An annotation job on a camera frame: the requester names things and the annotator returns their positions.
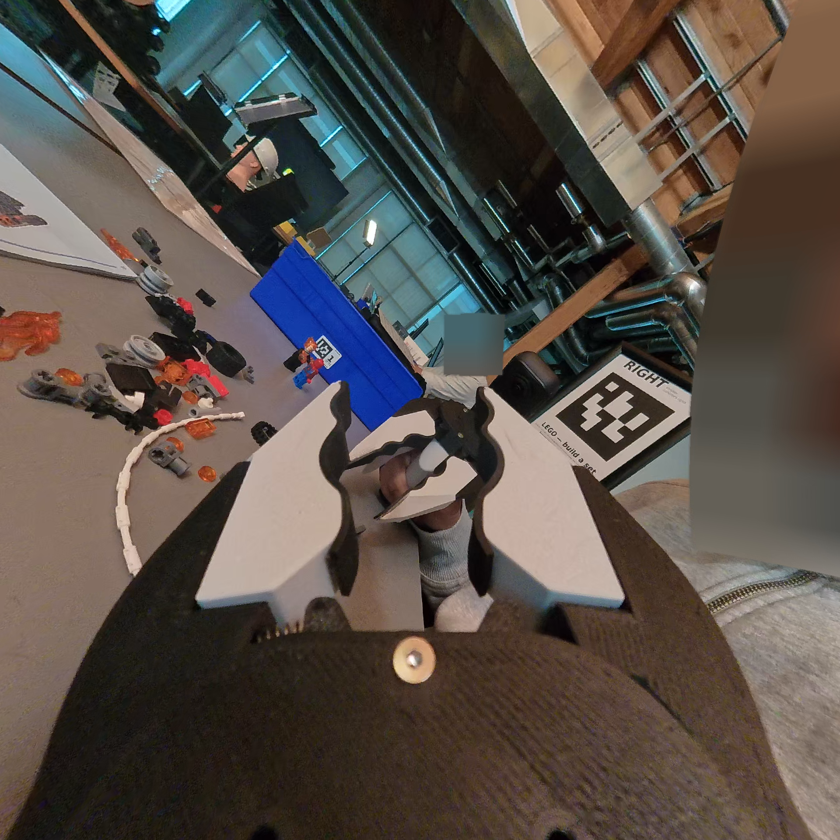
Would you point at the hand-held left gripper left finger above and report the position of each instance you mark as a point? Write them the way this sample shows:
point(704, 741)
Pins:
point(275, 512)

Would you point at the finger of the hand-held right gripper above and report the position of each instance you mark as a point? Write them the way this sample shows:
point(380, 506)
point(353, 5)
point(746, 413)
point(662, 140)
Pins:
point(426, 502)
point(394, 445)

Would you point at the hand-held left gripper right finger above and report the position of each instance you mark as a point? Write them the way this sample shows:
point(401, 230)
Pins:
point(551, 525)

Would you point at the person's right forearm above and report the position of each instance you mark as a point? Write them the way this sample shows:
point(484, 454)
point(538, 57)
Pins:
point(446, 558)

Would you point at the black knobbly lego tire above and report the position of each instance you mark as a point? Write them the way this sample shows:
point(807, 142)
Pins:
point(261, 433)

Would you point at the red blue lego minifigure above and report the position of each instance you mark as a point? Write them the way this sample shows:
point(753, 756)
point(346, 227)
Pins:
point(305, 377)

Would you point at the orange transparent lego plate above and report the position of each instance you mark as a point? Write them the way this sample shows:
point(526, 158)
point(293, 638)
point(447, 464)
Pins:
point(200, 428)

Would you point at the dark grey lego technic connector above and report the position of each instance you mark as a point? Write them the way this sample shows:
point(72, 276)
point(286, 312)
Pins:
point(167, 459)

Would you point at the flame head lego minifigure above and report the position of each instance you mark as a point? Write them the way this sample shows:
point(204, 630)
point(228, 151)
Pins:
point(308, 348)

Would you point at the red flat lego plate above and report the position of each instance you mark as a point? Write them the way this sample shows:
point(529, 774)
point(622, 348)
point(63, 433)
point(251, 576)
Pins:
point(215, 387)

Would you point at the tiny grey lego plate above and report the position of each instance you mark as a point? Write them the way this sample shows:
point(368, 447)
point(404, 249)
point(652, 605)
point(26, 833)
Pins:
point(249, 375)

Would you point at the black wide lego tire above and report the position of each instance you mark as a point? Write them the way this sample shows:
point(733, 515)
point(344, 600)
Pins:
point(226, 359)

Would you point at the red knobbly lego piece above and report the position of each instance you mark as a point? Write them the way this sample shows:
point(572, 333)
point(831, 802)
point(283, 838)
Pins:
point(197, 367)

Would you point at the orange transparent lego skull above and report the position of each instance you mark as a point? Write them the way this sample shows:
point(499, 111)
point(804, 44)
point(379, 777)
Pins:
point(174, 373)

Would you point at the white curved lego piece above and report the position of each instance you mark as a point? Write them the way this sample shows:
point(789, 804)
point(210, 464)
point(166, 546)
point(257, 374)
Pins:
point(134, 400)

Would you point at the black hollow lego brick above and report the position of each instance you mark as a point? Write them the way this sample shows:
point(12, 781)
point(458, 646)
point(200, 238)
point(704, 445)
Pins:
point(174, 344)

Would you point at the grey lego wheel hub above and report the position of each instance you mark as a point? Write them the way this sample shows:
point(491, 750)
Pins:
point(154, 282)
point(141, 351)

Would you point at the small red lego piece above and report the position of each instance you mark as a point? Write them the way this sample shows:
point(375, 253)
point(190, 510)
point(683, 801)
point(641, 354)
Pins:
point(185, 305)

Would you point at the black small lego slope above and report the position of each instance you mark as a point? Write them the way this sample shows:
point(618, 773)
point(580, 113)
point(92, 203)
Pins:
point(205, 297)

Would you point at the dark lego plate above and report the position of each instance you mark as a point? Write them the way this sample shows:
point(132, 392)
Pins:
point(164, 312)

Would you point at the grey small lego plate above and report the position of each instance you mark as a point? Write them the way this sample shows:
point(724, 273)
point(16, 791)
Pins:
point(111, 351)

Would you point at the black long lego technic piece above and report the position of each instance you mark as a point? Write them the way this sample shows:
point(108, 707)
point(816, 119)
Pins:
point(148, 243)

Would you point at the orange transparent lego flame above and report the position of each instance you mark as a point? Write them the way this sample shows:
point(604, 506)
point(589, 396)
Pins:
point(118, 244)
point(26, 331)

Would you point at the lego instruction booklet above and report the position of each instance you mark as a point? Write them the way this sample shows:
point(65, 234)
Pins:
point(59, 229)

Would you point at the person's right hand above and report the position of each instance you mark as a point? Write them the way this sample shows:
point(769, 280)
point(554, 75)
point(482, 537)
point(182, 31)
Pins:
point(397, 479)

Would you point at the framed sign with marker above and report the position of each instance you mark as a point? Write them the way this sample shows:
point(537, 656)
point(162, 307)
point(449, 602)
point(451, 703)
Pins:
point(623, 420)

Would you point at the blue plastic bin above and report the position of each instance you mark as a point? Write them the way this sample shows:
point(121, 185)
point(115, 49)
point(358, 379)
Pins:
point(315, 308)

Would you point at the wooden ceiling beam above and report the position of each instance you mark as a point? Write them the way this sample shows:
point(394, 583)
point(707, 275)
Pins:
point(577, 295)

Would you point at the figure with white helmet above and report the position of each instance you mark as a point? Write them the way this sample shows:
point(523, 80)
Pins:
point(266, 154)

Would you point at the silver ventilation duct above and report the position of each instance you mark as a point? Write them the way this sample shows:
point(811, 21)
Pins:
point(590, 144)

